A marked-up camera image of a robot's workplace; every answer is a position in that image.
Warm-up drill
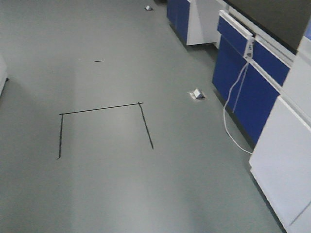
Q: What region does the floor socket box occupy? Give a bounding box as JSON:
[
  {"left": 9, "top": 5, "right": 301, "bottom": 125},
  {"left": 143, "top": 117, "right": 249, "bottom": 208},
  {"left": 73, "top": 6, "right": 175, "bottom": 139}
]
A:
[
  {"left": 188, "top": 88, "right": 206, "bottom": 100},
  {"left": 145, "top": 5, "right": 153, "bottom": 11}
]

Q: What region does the far floor socket box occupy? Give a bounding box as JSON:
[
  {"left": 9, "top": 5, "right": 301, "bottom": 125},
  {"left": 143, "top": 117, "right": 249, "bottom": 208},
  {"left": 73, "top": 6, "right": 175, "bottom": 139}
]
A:
[{"left": 145, "top": 5, "right": 153, "bottom": 11}]

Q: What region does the blue lab cabinet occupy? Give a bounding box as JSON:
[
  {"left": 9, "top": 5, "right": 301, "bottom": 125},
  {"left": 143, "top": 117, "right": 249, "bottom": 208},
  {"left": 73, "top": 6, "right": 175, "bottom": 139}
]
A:
[{"left": 167, "top": 0, "right": 290, "bottom": 144}]

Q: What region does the white panel cabinet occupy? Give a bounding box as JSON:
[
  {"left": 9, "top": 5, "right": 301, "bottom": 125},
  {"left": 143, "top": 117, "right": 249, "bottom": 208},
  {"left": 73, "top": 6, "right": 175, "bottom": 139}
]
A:
[{"left": 249, "top": 34, "right": 311, "bottom": 233}]

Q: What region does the white power cable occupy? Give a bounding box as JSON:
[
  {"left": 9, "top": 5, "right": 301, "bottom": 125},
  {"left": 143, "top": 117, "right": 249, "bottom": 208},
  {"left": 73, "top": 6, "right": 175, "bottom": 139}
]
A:
[{"left": 223, "top": 60, "right": 254, "bottom": 155}]

